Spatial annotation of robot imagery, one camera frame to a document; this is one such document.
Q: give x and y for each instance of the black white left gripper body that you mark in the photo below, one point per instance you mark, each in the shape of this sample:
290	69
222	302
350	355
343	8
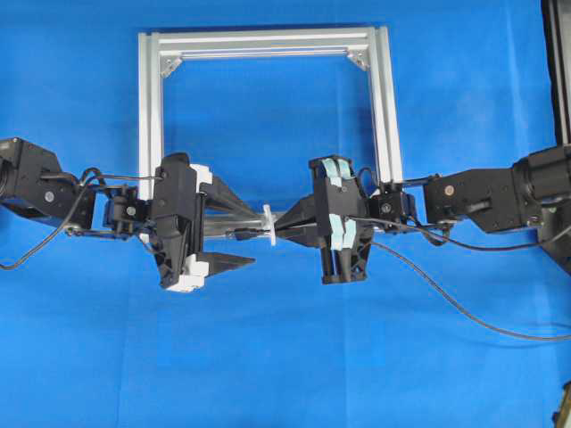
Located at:
176	217

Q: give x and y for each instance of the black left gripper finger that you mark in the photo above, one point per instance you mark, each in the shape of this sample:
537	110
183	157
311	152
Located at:
222	262
220	197

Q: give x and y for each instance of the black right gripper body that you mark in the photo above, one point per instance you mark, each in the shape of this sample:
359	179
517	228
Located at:
341	207

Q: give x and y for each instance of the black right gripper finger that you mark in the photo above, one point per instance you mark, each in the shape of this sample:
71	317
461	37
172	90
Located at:
302	213
306	236

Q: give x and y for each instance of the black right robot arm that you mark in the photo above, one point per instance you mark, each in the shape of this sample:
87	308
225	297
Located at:
532	194

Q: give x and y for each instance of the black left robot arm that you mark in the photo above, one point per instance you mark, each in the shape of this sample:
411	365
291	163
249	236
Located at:
33	186

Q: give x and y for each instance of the white zip tie loop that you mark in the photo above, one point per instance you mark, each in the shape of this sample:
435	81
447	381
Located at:
269	224

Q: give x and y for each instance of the blue table cloth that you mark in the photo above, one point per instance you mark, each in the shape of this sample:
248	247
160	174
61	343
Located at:
90	339

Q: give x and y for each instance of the aluminium extrusion frame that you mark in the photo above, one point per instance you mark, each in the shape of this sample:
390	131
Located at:
254	106

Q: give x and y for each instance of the black frame post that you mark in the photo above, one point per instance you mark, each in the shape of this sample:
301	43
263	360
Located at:
556	24

